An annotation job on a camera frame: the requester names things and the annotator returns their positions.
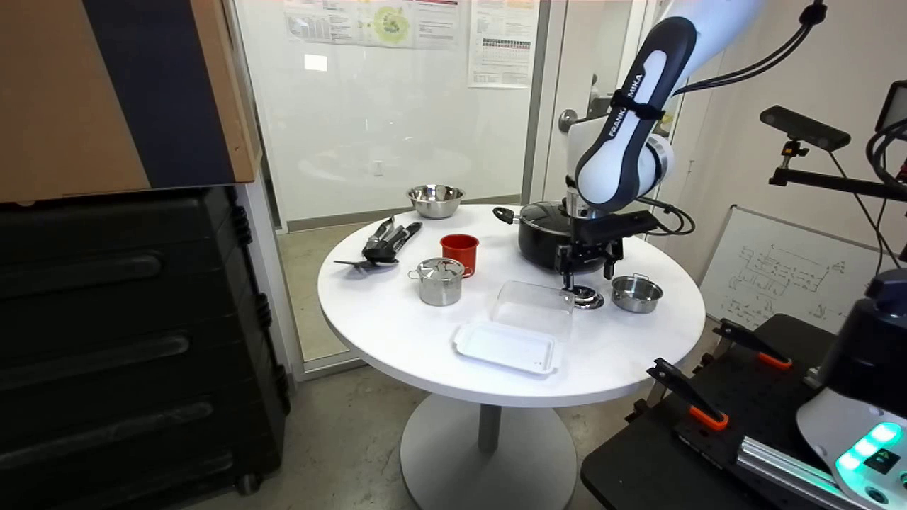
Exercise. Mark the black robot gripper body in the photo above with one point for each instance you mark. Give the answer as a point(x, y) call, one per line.
point(593, 239)

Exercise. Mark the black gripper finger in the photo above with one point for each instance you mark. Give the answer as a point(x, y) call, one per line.
point(567, 276)
point(610, 261)

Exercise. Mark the small steel pot lid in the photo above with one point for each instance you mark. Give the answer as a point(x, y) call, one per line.
point(584, 298)

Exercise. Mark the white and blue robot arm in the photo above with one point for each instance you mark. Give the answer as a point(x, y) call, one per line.
point(613, 171)

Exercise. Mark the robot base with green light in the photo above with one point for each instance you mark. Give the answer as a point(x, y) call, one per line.
point(862, 446)

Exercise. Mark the small steel pot right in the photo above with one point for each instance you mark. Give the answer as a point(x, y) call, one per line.
point(637, 292)

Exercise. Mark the small steel pot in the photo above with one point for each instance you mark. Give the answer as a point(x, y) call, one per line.
point(637, 292)
point(438, 282)

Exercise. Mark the large black pot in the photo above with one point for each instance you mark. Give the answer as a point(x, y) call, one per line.
point(542, 232)

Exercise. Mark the white container lid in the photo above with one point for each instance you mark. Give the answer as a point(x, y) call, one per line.
point(505, 346)

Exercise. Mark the small steel pot left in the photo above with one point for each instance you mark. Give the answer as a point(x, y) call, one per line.
point(438, 282)

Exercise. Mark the clear plastic container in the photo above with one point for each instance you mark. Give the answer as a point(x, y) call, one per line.
point(537, 309)

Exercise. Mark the white round table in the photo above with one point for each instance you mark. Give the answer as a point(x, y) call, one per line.
point(489, 438)

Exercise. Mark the red plastic cup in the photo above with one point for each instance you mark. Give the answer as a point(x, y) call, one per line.
point(461, 248)

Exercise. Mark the black orange clamp far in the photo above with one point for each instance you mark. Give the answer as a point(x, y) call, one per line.
point(761, 349)

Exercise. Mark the black orange clamp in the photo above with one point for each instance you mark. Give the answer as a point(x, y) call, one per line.
point(696, 404)
point(761, 349)

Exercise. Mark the steel bowl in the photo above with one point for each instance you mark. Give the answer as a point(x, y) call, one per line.
point(435, 200)

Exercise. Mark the black orange clamp near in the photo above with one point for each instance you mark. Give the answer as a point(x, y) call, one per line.
point(696, 404)

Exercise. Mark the black kitchen utensils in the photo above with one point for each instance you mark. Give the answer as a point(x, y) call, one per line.
point(384, 244)

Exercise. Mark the black side table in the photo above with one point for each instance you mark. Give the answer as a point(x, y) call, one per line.
point(665, 460)

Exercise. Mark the black equipment case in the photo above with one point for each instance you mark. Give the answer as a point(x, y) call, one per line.
point(135, 356)

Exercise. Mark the brown and blue board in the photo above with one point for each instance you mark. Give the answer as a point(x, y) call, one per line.
point(121, 96)

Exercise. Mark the door handle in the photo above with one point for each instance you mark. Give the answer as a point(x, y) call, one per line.
point(567, 120)

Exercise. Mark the whiteboard leaning on wall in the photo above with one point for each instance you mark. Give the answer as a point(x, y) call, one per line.
point(766, 266)

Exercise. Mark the black camera on stand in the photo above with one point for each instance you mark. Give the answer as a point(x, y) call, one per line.
point(794, 126)

